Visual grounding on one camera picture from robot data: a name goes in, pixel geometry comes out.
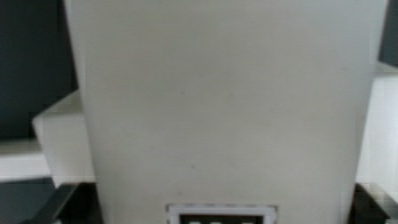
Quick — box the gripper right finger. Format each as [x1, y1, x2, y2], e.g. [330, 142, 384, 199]
[348, 183, 398, 224]

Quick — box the small white cabinet block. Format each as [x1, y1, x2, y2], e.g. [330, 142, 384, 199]
[66, 0, 387, 224]

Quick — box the white cabinet body box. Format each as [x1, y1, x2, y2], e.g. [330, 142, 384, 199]
[34, 63, 398, 187]

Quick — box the white L-shaped fence wall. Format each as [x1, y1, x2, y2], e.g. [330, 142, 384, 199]
[0, 140, 50, 183]

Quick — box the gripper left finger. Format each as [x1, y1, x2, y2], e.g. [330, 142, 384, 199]
[19, 182, 99, 224]

